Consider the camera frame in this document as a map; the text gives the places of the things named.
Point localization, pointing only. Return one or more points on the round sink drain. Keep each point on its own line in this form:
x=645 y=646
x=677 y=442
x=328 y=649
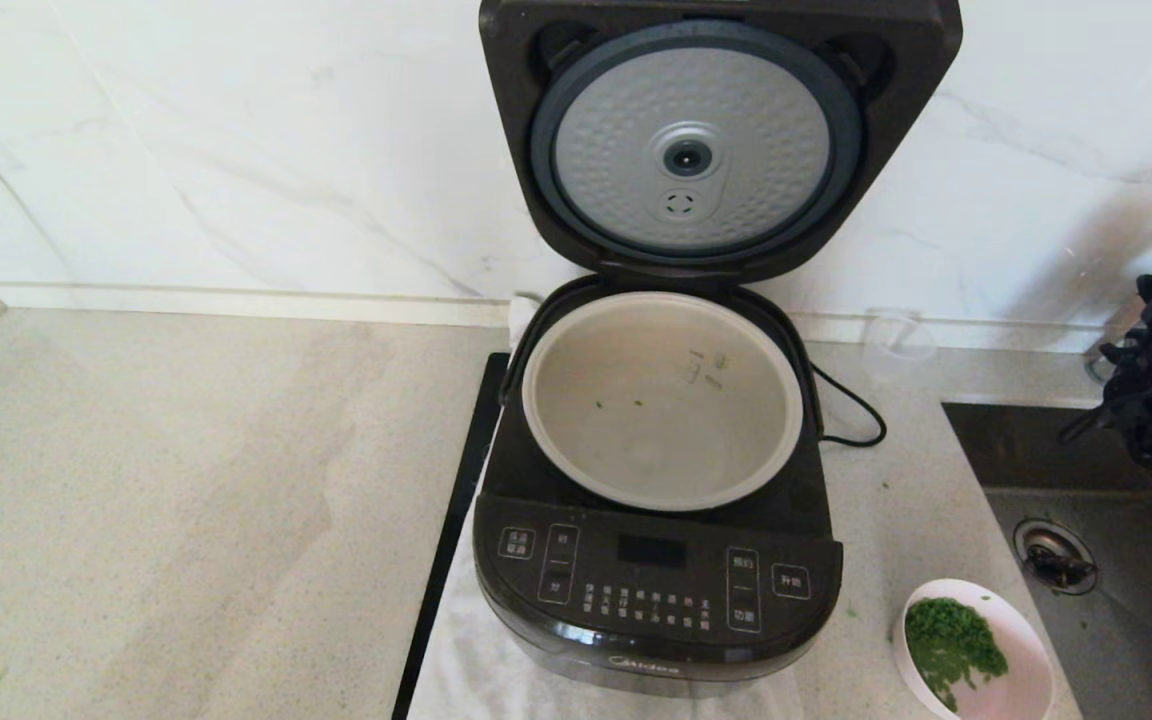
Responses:
x=1054 y=556

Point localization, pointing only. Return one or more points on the grey inner cooking pot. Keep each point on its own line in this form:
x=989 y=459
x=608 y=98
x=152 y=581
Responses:
x=666 y=440

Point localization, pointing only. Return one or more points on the steel sink basin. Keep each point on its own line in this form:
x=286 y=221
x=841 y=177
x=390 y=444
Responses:
x=1046 y=450

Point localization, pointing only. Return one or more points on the white cloth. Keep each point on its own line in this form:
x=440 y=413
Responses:
x=466 y=660

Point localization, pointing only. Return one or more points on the chrome faucet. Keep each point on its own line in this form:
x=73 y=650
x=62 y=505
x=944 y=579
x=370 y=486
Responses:
x=1094 y=372

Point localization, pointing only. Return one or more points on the pink bowl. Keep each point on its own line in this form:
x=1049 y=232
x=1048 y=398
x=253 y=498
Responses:
x=1028 y=660

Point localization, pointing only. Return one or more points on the black rice cooker base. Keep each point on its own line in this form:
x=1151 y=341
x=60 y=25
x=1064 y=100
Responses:
x=656 y=590

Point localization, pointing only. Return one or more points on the black flat strip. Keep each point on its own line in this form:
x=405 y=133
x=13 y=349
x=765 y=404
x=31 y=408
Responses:
x=456 y=500

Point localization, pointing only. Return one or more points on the chopped green onions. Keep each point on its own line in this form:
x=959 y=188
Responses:
x=951 y=642

